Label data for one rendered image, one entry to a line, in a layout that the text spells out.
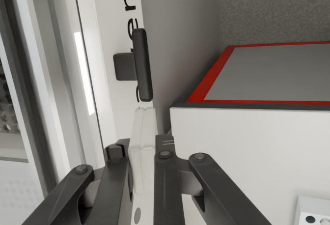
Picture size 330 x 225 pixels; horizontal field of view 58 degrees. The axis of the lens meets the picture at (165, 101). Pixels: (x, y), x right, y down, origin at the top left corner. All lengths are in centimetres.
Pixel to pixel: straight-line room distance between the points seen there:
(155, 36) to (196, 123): 15
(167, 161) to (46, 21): 15
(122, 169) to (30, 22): 14
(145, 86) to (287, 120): 23
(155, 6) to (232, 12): 72
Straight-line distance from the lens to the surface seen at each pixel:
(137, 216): 44
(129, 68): 30
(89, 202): 17
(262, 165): 48
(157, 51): 48
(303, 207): 49
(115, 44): 32
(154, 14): 48
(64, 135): 27
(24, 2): 25
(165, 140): 19
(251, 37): 119
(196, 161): 16
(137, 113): 22
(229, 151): 48
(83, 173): 16
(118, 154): 16
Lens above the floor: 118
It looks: 63 degrees down
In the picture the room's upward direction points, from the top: 137 degrees counter-clockwise
